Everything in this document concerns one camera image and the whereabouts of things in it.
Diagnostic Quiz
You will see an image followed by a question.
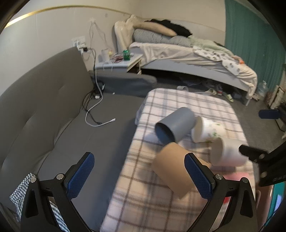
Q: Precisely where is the patterned baby mat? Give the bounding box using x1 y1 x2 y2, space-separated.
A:
193 46 244 76

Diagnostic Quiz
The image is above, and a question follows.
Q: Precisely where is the dark grey plastic cup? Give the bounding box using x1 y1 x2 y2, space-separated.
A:
155 107 196 145

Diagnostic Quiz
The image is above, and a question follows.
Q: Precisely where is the black cable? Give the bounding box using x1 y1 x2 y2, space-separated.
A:
81 47 106 125

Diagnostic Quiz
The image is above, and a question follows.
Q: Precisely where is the grey sofa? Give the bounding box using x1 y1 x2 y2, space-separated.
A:
1 48 157 231

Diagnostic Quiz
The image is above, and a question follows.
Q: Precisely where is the green slipper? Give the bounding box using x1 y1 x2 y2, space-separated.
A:
204 88 217 96
224 94 234 102

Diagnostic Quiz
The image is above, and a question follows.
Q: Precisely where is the beige pillow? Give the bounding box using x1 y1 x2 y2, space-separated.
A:
133 22 177 37

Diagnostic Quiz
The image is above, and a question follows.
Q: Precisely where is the white plastic cup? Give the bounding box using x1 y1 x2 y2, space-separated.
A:
210 137 248 167

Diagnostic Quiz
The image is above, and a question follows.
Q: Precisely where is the teal curtain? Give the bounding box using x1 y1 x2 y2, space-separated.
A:
225 1 285 90

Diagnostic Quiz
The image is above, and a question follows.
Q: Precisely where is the blue checked cloth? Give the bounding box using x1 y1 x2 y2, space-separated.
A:
9 173 69 231

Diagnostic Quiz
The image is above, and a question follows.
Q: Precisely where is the white floral paper cup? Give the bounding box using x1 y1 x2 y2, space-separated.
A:
191 116 226 143

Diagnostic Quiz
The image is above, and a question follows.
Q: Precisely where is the black clothes pile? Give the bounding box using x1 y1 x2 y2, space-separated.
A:
147 19 192 37

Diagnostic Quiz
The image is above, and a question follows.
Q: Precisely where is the white nightstand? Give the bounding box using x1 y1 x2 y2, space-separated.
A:
95 54 142 74

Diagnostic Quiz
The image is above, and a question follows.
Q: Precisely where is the wall power socket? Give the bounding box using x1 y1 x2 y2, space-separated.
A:
71 36 86 49

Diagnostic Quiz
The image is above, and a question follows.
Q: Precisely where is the water bottle jug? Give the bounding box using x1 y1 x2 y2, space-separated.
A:
256 80 268 100

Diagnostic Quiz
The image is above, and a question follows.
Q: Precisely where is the white mug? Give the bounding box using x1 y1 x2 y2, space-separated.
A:
101 48 110 62

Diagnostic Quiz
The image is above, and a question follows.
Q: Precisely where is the green soda can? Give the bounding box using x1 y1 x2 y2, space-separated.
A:
122 49 130 61

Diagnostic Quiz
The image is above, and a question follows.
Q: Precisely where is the brown kraft paper cup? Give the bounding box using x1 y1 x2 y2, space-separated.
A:
152 142 212 200

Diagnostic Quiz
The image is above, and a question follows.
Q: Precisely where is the sneaker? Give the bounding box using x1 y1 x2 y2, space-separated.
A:
216 85 223 96

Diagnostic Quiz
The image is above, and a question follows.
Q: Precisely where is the checked pillow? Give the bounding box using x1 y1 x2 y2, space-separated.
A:
133 29 193 47

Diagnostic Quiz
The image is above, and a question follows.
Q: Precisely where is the plaid blanket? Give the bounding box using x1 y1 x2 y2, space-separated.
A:
100 89 246 231

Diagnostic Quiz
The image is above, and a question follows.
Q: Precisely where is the white charging cable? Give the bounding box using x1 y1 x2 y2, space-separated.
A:
84 20 116 128

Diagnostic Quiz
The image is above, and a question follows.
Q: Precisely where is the bed with white frame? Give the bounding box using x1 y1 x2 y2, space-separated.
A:
114 15 258 101

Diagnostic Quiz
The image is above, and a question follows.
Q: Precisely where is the pink faceted plastic cup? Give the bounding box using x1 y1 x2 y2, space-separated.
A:
220 171 256 206

